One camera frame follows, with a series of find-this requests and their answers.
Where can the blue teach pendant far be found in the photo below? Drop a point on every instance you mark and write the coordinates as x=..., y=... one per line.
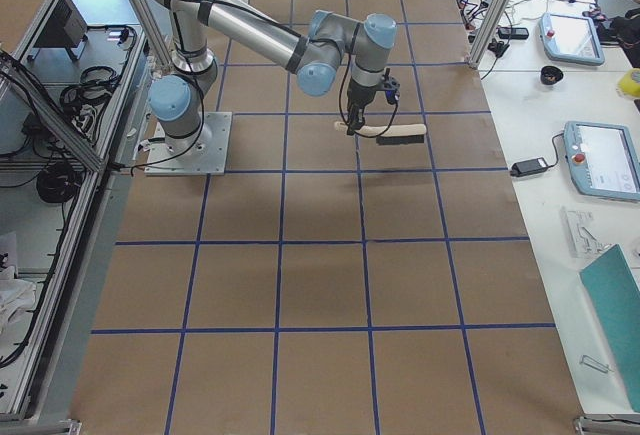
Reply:
x=571, y=39

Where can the teal folder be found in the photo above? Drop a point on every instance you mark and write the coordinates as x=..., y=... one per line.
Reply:
x=615, y=297

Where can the blue teach pendant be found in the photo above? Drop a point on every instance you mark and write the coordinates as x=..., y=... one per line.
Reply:
x=602, y=160
x=571, y=39

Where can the black power adapter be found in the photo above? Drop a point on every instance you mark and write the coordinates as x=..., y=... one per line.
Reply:
x=529, y=167

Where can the blue teach pendant near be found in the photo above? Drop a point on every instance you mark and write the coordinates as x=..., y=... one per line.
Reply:
x=602, y=160

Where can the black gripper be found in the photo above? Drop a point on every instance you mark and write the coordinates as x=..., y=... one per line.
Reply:
x=359, y=94

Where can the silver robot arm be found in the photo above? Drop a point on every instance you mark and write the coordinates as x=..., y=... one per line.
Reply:
x=316, y=57

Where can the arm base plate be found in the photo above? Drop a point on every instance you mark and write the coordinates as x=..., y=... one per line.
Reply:
x=203, y=153

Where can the yellow tape roll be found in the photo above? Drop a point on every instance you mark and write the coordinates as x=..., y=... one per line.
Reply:
x=629, y=84

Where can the white hand brush black bristles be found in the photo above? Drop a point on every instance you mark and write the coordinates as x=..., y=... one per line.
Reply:
x=389, y=135

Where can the aluminium frame post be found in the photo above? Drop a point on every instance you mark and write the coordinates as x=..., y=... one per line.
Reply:
x=486, y=31

